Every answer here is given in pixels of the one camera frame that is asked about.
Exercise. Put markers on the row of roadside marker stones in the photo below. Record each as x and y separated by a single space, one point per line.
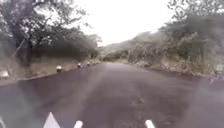
59 68

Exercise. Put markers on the dark grey asphalt road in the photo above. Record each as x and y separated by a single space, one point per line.
113 93

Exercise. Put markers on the bushes and trees on bank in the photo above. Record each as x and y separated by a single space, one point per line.
186 43

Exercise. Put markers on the robot's own part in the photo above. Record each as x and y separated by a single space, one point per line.
149 124
78 124

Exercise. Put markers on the row of trees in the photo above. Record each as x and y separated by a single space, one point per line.
36 33

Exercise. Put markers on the white roadside marker stone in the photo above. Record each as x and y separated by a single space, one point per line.
219 68

